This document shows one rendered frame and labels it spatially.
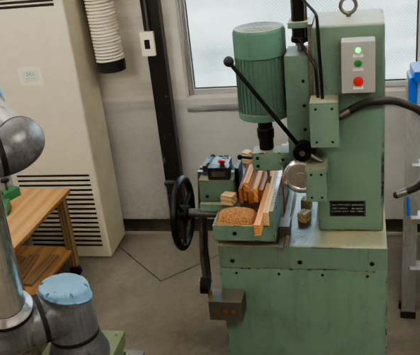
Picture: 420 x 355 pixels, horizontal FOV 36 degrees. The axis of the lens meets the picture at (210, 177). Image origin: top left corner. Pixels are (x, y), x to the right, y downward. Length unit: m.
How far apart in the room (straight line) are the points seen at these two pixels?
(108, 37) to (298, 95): 1.57
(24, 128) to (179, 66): 2.10
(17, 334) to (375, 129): 1.25
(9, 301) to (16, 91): 1.97
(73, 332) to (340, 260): 0.91
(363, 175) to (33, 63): 1.98
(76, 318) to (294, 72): 1.03
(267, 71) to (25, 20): 1.71
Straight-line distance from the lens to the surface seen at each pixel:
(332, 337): 2.46
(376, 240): 2.29
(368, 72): 2.05
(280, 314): 2.42
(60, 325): 2.00
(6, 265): 1.80
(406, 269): 3.17
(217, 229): 2.22
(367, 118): 2.16
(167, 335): 3.24
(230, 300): 2.33
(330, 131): 2.09
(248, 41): 2.14
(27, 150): 1.61
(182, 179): 2.46
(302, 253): 2.27
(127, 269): 3.79
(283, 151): 2.31
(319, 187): 2.16
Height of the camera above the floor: 1.96
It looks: 24 degrees down
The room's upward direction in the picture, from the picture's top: 6 degrees counter-clockwise
